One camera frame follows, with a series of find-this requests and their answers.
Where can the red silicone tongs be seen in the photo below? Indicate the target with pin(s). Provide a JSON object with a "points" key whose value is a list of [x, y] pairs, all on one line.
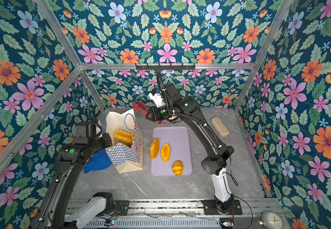
{"points": [[142, 108]]}

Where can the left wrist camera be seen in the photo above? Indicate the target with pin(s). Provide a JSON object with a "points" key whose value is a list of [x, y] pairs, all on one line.
{"points": [[87, 133]]}

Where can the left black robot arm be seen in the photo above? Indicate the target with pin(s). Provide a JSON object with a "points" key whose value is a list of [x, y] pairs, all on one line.
{"points": [[68, 165]]}

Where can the yellow oval bread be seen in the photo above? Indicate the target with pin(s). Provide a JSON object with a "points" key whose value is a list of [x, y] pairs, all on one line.
{"points": [[165, 152]]}

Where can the black hook rail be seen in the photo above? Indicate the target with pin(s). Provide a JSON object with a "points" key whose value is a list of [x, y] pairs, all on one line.
{"points": [[160, 67]]}

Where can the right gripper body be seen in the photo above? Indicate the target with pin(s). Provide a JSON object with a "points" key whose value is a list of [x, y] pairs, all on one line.
{"points": [[164, 112]]}

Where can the beige sponge block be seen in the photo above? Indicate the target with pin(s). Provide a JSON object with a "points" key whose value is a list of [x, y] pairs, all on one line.
{"points": [[220, 127]]}

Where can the oval orange bread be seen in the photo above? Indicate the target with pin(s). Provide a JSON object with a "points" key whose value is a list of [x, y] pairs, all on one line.
{"points": [[154, 148]]}

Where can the lavender tray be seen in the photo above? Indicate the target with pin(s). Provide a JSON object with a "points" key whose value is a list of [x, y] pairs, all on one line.
{"points": [[178, 140]]}

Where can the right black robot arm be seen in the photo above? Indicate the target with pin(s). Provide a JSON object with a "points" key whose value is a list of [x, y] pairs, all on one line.
{"points": [[187, 109]]}

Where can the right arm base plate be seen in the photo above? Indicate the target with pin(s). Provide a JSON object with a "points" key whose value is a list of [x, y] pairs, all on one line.
{"points": [[213, 207]]}

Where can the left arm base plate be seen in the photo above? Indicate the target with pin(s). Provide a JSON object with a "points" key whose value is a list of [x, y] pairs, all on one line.
{"points": [[118, 208]]}

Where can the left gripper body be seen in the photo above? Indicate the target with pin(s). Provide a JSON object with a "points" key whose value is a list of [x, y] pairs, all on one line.
{"points": [[100, 142]]}

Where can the analog clock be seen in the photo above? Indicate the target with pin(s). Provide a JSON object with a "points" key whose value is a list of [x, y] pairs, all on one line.
{"points": [[270, 220]]}

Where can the small croissant bread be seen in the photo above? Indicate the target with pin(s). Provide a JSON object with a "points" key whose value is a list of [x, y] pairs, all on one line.
{"points": [[178, 168]]}

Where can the square toast bread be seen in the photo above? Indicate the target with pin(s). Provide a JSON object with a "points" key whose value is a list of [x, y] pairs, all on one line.
{"points": [[124, 137]]}

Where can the checkered paper bag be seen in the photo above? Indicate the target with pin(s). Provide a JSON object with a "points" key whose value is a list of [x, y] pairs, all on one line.
{"points": [[126, 152]]}

